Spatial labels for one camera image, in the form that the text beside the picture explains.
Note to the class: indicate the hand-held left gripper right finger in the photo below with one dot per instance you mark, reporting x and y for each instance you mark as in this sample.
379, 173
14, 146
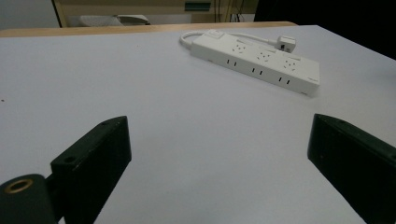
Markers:
355, 158

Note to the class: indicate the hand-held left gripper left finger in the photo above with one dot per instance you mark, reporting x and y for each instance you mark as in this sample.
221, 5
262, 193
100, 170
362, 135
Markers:
93, 161

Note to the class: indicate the white power strip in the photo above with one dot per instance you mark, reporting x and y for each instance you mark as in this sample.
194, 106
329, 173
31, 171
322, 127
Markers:
258, 60

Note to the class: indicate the white plug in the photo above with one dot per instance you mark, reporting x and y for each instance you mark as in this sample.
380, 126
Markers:
286, 43

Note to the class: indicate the grey chair seat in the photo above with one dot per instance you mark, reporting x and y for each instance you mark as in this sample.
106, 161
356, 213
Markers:
109, 20

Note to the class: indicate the wooden cabinet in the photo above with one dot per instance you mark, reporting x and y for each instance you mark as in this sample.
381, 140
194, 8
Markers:
140, 7

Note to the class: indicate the teal label panel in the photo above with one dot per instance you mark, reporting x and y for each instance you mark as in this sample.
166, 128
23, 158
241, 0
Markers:
197, 6

